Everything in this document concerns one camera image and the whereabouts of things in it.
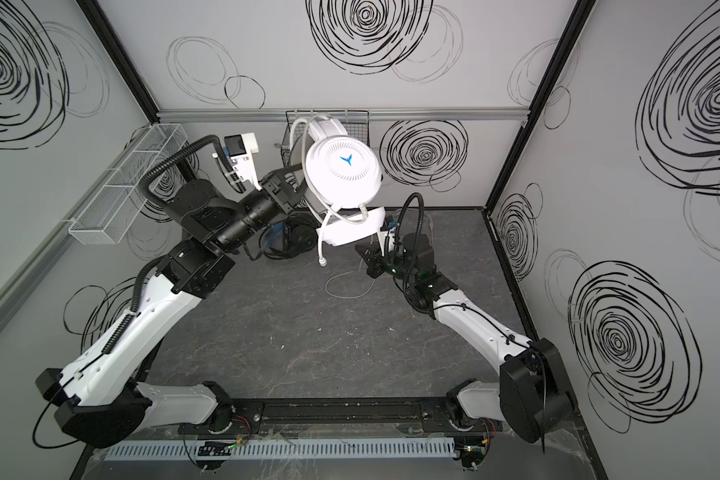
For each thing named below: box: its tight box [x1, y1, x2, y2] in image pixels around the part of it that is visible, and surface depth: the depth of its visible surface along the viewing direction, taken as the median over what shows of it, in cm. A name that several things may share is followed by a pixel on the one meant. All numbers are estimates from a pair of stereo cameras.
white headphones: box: [289, 115, 386, 247], surface depth 36 cm
